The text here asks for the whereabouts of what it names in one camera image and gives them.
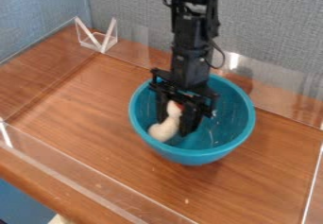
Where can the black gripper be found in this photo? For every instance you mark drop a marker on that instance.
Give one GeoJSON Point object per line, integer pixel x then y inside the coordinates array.
{"type": "Point", "coordinates": [185, 84]}

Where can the white brown toy mushroom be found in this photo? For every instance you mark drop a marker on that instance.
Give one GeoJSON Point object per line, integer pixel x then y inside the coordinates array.
{"type": "Point", "coordinates": [163, 131]}

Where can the blue plastic bowl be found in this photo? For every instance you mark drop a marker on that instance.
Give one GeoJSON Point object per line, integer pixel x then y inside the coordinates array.
{"type": "Point", "coordinates": [219, 134]}

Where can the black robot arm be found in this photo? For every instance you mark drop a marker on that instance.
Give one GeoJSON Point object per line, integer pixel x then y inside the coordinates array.
{"type": "Point", "coordinates": [195, 28]}

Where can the clear acrylic back barrier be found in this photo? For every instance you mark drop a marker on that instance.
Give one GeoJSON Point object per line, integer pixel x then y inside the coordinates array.
{"type": "Point", "coordinates": [278, 89]}

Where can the clear acrylic barrier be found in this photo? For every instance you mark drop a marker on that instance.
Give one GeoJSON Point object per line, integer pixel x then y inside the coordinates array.
{"type": "Point", "coordinates": [278, 89]}
{"type": "Point", "coordinates": [117, 197]}

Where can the clear acrylic front barrier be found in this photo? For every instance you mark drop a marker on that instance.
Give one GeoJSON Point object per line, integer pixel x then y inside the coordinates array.
{"type": "Point", "coordinates": [117, 197]}

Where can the clear acrylic corner bracket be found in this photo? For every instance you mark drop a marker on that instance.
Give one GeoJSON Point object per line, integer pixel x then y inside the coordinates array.
{"type": "Point", "coordinates": [98, 41]}

